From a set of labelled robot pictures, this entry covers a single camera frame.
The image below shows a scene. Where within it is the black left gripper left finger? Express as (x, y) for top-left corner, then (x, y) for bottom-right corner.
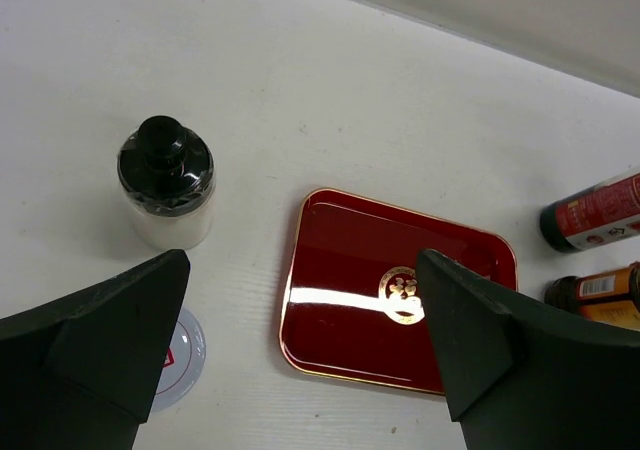
(1, 250), (190, 449)

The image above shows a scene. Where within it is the red label tall bottle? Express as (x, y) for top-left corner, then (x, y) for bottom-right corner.
(539, 167), (639, 253)

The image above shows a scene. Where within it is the white bottle black cap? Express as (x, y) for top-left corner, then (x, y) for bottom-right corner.
(117, 115), (216, 251)

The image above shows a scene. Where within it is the red lacquer tray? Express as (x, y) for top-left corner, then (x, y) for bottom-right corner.
(278, 188), (518, 395)

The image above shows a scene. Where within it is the small jar white lid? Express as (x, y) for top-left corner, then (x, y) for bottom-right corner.
(151, 308), (206, 412)

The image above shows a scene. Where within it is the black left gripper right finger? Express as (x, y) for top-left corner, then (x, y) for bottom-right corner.
(415, 249), (639, 449)

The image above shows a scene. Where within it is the amber orange label bottle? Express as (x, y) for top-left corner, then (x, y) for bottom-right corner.
(543, 262), (639, 331)

